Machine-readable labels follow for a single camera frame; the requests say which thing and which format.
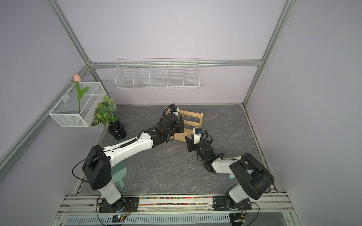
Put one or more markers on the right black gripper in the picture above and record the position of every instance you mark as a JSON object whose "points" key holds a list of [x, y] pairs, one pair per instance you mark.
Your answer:
{"points": [[190, 143]]}

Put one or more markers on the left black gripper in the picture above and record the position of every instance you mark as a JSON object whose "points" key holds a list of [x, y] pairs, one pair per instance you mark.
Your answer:
{"points": [[181, 124]]}

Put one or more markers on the wooden jewelry display stand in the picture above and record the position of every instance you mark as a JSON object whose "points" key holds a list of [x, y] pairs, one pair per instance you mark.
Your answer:
{"points": [[191, 121]]}

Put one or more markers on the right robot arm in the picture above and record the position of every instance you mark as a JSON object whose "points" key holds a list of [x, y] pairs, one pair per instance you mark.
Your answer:
{"points": [[252, 177]]}

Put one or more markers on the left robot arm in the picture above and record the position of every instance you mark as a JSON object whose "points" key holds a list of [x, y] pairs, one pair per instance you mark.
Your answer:
{"points": [[100, 160]]}

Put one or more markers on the black ribbed vase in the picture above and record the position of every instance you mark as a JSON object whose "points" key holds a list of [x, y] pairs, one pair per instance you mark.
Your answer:
{"points": [[117, 130]]}

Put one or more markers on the green artificial potted plant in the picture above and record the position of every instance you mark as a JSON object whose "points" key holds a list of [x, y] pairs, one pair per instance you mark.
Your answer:
{"points": [[104, 113]]}

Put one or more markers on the green dustpan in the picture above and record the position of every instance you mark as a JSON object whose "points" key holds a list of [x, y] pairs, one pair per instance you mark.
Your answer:
{"points": [[119, 172]]}

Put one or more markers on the pink artificial tulip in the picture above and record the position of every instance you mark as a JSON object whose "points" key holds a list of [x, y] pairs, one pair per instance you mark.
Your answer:
{"points": [[80, 91]]}

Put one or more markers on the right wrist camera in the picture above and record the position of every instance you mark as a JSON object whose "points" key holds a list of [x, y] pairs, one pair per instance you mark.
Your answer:
{"points": [[197, 133]]}

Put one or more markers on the white wire wall shelf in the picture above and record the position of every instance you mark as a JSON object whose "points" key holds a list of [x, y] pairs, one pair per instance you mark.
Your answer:
{"points": [[157, 73]]}

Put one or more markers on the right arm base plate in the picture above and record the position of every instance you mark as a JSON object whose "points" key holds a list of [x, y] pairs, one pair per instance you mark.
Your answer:
{"points": [[225, 203]]}

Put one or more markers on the white slotted cable duct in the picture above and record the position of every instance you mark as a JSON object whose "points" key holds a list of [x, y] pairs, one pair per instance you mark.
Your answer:
{"points": [[151, 219]]}

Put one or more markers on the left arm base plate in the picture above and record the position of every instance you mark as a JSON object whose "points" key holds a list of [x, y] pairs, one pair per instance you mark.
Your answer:
{"points": [[125, 204]]}

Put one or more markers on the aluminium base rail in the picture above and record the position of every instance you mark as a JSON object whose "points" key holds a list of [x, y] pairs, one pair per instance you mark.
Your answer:
{"points": [[168, 204]]}

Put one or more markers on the white mesh wall basket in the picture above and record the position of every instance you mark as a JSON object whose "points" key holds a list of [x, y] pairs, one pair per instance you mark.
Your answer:
{"points": [[66, 112]]}

